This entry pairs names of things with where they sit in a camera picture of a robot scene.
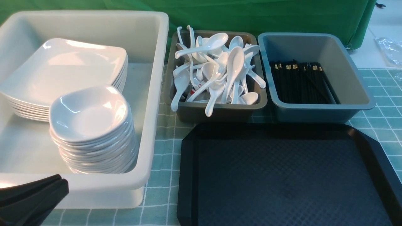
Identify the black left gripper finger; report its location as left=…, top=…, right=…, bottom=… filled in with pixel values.
left=0, top=178, right=69, bottom=226
left=1, top=174, right=62, bottom=207

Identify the black serving tray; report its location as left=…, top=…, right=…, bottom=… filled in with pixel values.
left=177, top=122, right=402, bottom=226

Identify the large white plastic bin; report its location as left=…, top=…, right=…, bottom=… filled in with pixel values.
left=0, top=10, right=169, bottom=209

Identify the green checkered tablecloth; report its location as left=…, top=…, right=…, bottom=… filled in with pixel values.
left=43, top=68, right=402, bottom=226

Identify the white square rice plate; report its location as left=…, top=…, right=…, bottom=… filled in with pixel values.
left=1, top=38, right=128, bottom=108

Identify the white spoon of pile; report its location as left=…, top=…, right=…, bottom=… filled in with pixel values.
left=205, top=81, right=226, bottom=117
left=175, top=33, right=229, bottom=59
left=170, top=69, right=190, bottom=112

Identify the white spoon left of pile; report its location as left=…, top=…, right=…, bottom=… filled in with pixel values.
left=170, top=69, right=190, bottom=112

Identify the stack of white small bowls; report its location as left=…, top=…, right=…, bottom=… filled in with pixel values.
left=50, top=104, right=139, bottom=175

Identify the clear plastic bag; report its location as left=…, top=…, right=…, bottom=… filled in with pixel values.
left=375, top=37, right=402, bottom=68

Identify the white spoon front of pile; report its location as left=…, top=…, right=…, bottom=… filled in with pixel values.
left=205, top=81, right=226, bottom=117

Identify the white ceramic spoon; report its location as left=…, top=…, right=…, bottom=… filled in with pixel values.
left=221, top=46, right=245, bottom=104

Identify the bundle of black chopsticks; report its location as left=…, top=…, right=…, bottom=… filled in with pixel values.
left=270, top=62, right=332, bottom=105

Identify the small white square bowl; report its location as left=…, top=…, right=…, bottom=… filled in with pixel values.
left=49, top=85, right=132, bottom=143

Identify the white spoon top of pile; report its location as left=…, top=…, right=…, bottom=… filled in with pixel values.
left=175, top=33, right=229, bottom=59

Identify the black chopstick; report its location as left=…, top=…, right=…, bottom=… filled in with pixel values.
left=314, top=62, right=340, bottom=104
left=292, top=60, right=333, bottom=104

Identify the grey-blue chopstick bin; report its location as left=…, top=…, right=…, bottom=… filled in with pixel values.
left=258, top=32, right=376, bottom=124

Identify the green backdrop cloth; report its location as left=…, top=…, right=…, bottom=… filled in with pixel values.
left=0, top=0, right=376, bottom=49

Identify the stack of white square plates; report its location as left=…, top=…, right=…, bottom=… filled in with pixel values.
left=1, top=58, right=129, bottom=123

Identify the brown cutlery bin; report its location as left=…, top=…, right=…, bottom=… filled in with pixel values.
left=163, top=30, right=268, bottom=124

